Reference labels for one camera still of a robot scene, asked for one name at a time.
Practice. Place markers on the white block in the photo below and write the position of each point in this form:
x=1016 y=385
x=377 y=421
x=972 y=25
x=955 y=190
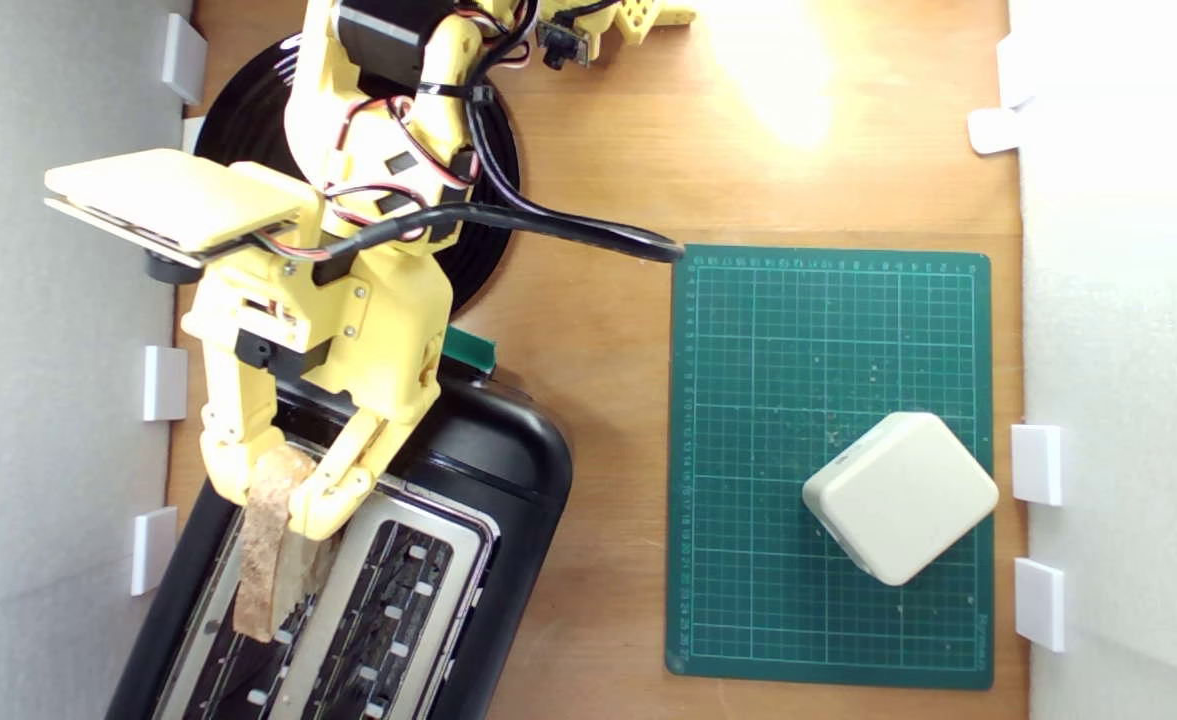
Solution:
x=898 y=500

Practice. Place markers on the black two-slot toaster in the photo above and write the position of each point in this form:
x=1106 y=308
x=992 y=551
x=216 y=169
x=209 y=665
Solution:
x=508 y=450

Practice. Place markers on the small white wall clip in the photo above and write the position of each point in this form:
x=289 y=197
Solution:
x=191 y=132

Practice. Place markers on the black plate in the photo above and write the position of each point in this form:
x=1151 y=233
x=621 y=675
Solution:
x=243 y=110

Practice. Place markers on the brown bread slice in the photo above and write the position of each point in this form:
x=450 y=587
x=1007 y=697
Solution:
x=263 y=570

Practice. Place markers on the yellow wrist camera mount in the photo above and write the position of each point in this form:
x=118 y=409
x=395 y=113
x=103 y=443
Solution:
x=178 y=195

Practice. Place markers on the green cutting mat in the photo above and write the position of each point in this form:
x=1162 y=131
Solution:
x=768 y=400

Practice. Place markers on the green toaster lever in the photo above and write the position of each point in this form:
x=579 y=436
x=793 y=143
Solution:
x=473 y=350

